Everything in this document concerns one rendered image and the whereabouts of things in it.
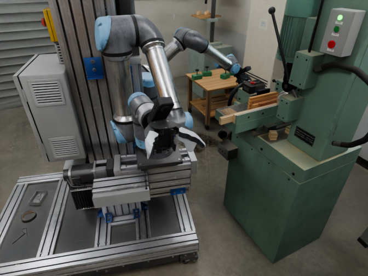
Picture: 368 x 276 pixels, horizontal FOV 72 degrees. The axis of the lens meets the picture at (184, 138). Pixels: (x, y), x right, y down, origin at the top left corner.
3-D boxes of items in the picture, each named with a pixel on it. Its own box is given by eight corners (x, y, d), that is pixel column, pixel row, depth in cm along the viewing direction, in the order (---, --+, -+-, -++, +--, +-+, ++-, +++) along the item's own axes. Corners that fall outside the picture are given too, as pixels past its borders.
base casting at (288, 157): (282, 116, 186) (285, 104, 181) (357, 159, 143) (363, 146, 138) (231, 130, 170) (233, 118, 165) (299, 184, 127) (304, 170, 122)
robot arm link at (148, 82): (143, 99, 161) (141, 79, 153) (136, 92, 171) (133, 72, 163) (160, 96, 166) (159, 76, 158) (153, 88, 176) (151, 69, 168)
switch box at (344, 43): (328, 49, 108) (341, 7, 99) (350, 55, 101) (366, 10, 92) (318, 51, 106) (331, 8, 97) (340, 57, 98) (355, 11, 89)
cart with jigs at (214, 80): (226, 103, 368) (230, 58, 332) (250, 120, 324) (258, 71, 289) (184, 111, 345) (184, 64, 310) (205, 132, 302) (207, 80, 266)
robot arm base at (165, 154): (144, 161, 125) (142, 144, 120) (142, 143, 138) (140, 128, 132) (174, 157, 128) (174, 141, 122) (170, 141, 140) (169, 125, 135)
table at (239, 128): (277, 94, 187) (279, 86, 184) (311, 111, 164) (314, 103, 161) (206, 111, 164) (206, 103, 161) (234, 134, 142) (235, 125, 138)
